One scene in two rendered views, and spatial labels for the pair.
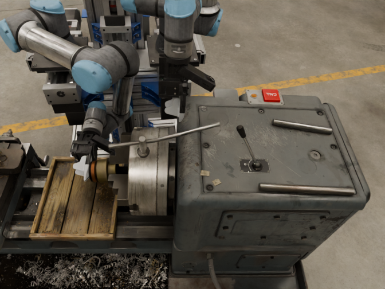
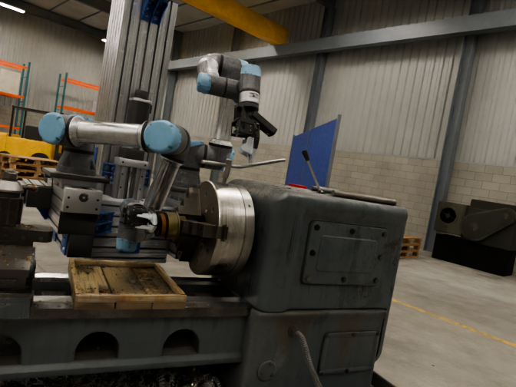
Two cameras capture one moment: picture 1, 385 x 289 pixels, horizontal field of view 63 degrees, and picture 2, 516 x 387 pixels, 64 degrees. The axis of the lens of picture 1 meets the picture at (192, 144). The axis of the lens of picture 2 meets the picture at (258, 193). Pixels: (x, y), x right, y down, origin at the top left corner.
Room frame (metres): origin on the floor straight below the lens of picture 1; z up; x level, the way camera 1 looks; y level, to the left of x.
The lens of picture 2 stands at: (-0.73, 0.52, 1.29)
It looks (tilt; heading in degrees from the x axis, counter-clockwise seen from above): 3 degrees down; 339
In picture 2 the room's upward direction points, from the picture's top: 10 degrees clockwise
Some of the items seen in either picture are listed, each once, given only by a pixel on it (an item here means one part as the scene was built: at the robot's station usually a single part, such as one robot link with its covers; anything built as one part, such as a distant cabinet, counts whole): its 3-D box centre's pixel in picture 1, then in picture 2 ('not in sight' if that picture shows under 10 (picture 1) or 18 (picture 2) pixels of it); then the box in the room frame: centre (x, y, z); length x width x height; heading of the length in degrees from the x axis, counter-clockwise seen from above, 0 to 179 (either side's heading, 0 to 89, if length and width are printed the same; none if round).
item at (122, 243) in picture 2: (102, 129); (130, 235); (0.86, 0.40, 0.98); 0.11 x 0.08 x 0.11; 151
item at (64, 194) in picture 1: (81, 195); (123, 282); (0.57, 0.42, 0.89); 0.36 x 0.30 x 0.04; 7
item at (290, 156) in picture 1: (254, 171); (306, 240); (0.68, -0.25, 1.06); 0.59 x 0.48 x 0.39; 97
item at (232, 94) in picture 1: (226, 98); not in sight; (0.86, -0.10, 1.24); 0.09 x 0.08 x 0.03; 97
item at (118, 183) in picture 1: (123, 191); (203, 229); (0.51, 0.21, 1.09); 0.12 x 0.11 x 0.05; 7
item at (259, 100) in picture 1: (263, 101); not in sight; (0.88, -0.25, 1.23); 0.13 x 0.08 x 0.05; 97
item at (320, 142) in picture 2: not in sight; (301, 185); (6.70, -3.20, 1.18); 4.12 x 0.80 x 2.35; 164
